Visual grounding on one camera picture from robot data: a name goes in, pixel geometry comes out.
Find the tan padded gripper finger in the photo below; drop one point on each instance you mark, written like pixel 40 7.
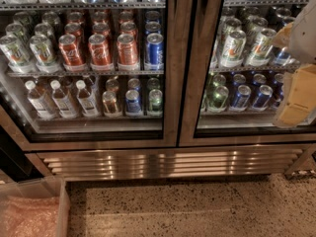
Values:
pixel 299 97
pixel 283 37

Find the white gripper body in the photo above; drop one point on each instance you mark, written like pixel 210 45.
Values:
pixel 305 39

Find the fridge glass door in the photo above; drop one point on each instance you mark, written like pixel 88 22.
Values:
pixel 201 127
pixel 83 18

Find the right fridge tall blue can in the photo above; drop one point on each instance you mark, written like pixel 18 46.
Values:
pixel 281 57

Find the fridge 7up can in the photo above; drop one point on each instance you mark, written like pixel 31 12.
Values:
pixel 259 53
pixel 232 51

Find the right fridge left 7up can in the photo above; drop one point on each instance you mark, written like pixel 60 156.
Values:
pixel 232 51

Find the right fridge left blue can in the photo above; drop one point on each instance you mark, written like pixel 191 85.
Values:
pixel 241 98

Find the right fridge green can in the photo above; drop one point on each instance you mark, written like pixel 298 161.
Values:
pixel 218 99

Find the steel fridge bottom grille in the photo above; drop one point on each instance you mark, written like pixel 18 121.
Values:
pixel 131 164

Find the front blue pepsi can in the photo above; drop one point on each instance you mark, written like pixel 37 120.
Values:
pixel 154 52

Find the green soda can lower shelf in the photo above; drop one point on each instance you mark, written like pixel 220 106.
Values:
pixel 155 102

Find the front right red cola can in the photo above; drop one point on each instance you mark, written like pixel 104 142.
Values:
pixel 128 58

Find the red cola can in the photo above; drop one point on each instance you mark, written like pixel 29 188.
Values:
pixel 101 58
pixel 128 58
pixel 73 59

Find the blue soda can lower shelf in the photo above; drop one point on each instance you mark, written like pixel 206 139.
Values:
pixel 133 103

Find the front middle red cola can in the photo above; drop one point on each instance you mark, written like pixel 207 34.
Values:
pixel 101 58

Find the brown soda can lower shelf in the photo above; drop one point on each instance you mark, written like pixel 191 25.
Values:
pixel 111 104

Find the right water bottle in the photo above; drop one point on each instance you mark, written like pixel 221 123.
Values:
pixel 87 99

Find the water bottle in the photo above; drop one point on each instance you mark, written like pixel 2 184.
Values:
pixel 87 99
pixel 64 100
pixel 41 100

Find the front left red cola can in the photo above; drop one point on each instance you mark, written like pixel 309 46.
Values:
pixel 73 59

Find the middle water bottle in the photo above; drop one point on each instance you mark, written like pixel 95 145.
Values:
pixel 64 100

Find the left water bottle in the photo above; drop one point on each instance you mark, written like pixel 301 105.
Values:
pixel 41 100

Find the front left 7up can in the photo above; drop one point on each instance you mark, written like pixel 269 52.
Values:
pixel 17 54

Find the clear plastic bin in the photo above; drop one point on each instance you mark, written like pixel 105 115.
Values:
pixel 43 188

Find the pink bubble wrap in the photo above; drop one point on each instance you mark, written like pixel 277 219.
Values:
pixel 28 217

